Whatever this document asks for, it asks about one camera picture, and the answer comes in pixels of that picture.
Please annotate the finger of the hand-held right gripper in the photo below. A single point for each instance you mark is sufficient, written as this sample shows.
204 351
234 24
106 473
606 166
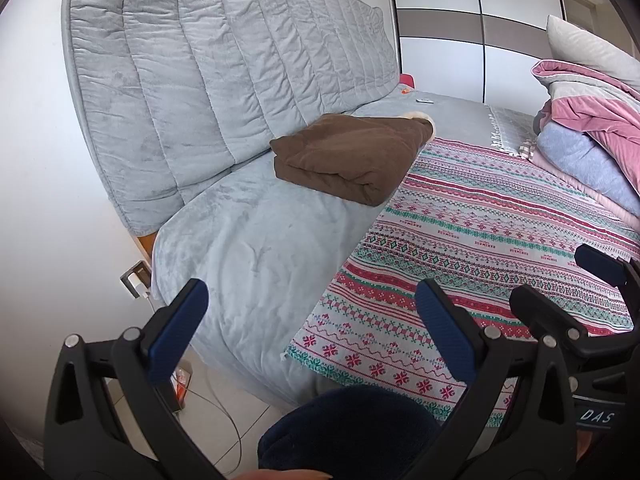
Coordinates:
542 310
607 262

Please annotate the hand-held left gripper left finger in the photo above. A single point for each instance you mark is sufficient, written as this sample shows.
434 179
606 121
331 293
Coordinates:
177 332

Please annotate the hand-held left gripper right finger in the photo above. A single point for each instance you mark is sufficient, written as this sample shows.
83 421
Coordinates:
447 332

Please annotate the brown coat with fleece collar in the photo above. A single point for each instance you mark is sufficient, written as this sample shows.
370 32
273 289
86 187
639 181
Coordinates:
350 155

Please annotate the person's right forearm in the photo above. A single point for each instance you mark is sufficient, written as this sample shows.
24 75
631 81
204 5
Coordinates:
585 447

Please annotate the person's left hand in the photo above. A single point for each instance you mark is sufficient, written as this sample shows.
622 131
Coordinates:
285 475

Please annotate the orange box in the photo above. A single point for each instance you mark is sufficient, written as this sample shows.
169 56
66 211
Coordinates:
181 385

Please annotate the patterned knit-print blanket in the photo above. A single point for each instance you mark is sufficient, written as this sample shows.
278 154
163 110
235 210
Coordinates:
480 240

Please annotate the light blue fleece blanket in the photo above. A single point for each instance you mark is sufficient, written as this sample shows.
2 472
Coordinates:
580 157

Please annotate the grey plush bed cover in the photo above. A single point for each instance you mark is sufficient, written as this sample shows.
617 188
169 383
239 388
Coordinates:
260 250

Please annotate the pink plaid cloth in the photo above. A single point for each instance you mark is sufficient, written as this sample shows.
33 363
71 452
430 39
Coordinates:
528 150

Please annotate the white fringed throw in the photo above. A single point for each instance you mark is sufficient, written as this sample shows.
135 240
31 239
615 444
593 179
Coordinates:
510 127

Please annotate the pink grey folded quilt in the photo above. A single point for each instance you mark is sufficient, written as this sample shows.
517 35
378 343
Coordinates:
575 80

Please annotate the small red box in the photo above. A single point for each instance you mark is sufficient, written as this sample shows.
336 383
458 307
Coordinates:
407 80

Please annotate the grey quilted backrest cushion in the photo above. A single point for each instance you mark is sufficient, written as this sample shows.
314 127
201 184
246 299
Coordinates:
200 75

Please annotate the white wardrobe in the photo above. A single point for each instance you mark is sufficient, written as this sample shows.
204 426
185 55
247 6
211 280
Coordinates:
480 25

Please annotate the wall socket with white charger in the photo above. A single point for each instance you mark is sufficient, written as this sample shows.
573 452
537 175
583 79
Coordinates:
135 280

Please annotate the wooden bed frame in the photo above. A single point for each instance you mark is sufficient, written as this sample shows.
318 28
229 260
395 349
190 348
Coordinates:
145 245

